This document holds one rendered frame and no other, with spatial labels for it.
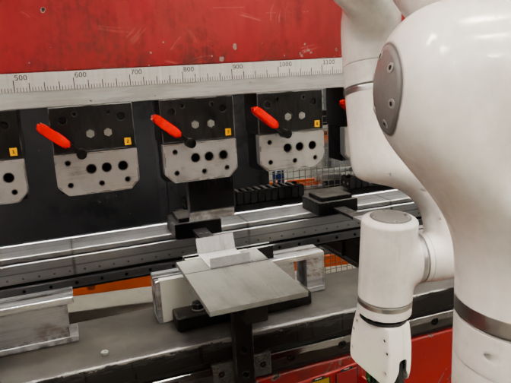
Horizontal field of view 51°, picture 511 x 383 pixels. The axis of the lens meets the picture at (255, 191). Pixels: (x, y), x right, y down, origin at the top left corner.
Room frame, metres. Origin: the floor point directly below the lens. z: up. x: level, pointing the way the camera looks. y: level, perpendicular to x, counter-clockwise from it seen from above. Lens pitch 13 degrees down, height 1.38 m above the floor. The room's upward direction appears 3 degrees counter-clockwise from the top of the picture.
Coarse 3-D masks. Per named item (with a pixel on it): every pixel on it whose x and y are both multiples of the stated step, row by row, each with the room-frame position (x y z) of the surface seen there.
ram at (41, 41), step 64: (0, 0) 0.95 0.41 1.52; (64, 0) 0.98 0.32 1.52; (128, 0) 1.02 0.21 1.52; (192, 0) 1.06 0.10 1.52; (256, 0) 1.10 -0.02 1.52; (320, 0) 1.15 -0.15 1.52; (0, 64) 0.94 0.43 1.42; (64, 64) 0.98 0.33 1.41; (128, 64) 1.02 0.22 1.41; (192, 64) 1.06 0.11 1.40
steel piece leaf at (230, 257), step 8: (232, 248) 1.12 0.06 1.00; (200, 256) 1.08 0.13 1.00; (208, 256) 1.08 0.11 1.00; (216, 256) 1.07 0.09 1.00; (224, 256) 1.02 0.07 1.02; (232, 256) 1.02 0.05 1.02; (240, 256) 1.03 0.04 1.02; (248, 256) 1.03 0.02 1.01; (208, 264) 1.03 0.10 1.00; (216, 264) 1.01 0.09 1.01; (224, 264) 1.01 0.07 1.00; (232, 264) 1.02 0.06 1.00
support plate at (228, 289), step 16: (256, 256) 1.06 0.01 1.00; (208, 272) 0.99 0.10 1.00; (224, 272) 0.98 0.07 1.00; (240, 272) 0.98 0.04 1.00; (256, 272) 0.97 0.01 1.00; (272, 272) 0.97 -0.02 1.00; (192, 288) 0.92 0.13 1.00; (208, 288) 0.91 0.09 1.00; (224, 288) 0.90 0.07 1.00; (240, 288) 0.90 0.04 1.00; (256, 288) 0.90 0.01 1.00; (272, 288) 0.89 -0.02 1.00; (288, 288) 0.89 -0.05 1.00; (304, 288) 0.88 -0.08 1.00; (208, 304) 0.84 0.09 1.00; (224, 304) 0.84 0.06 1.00; (240, 304) 0.83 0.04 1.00; (256, 304) 0.84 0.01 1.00
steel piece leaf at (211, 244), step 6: (228, 234) 1.13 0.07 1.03; (198, 240) 1.10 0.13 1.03; (204, 240) 1.11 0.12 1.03; (210, 240) 1.11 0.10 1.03; (216, 240) 1.12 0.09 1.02; (222, 240) 1.12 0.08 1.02; (228, 240) 1.12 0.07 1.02; (198, 246) 1.10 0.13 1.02; (204, 246) 1.10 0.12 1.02; (210, 246) 1.11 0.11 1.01; (216, 246) 1.11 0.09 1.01; (222, 246) 1.12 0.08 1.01; (228, 246) 1.12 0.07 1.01; (234, 246) 1.12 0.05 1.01; (198, 252) 1.09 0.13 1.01; (204, 252) 1.10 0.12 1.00
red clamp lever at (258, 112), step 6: (252, 108) 1.06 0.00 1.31; (258, 108) 1.06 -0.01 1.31; (258, 114) 1.06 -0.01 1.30; (264, 114) 1.06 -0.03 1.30; (264, 120) 1.06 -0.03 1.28; (270, 120) 1.07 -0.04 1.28; (270, 126) 1.07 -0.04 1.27; (276, 126) 1.07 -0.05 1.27; (282, 132) 1.08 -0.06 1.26; (288, 132) 1.07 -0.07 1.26
